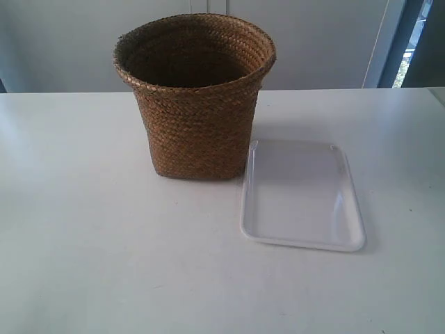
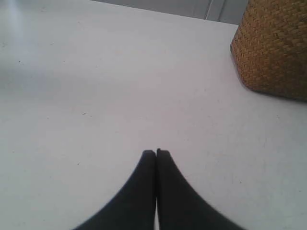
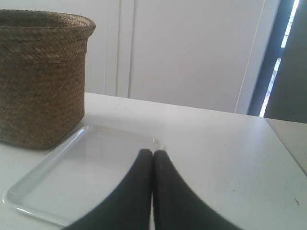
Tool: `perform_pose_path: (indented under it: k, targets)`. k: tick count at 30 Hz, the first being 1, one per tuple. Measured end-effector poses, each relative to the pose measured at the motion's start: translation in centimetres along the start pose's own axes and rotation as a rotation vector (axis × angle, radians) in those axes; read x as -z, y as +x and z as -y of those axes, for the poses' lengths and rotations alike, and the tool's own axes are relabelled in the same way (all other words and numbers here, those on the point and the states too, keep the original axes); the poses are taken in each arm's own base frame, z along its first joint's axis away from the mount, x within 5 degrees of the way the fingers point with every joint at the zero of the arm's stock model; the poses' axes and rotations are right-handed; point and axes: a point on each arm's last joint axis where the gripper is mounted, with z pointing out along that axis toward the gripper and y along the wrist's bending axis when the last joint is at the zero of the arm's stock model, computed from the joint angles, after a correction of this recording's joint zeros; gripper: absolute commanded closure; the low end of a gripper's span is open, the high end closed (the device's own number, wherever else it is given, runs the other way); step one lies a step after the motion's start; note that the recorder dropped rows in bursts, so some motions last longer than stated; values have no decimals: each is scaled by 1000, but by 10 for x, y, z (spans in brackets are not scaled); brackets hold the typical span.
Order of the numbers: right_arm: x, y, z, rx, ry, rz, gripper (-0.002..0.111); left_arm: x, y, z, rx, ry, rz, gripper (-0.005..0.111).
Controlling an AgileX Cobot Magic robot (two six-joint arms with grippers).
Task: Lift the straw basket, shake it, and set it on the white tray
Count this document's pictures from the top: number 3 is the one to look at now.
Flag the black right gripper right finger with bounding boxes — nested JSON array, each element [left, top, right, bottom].
[[153, 150, 240, 230]]

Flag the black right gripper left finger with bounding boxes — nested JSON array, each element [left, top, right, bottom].
[[65, 149, 153, 230]]

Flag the brown woven wicker basket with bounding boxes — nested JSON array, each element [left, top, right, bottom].
[[0, 9, 96, 149]]

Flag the white rectangular plastic tray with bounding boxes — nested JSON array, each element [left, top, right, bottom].
[[3, 126, 164, 227]]

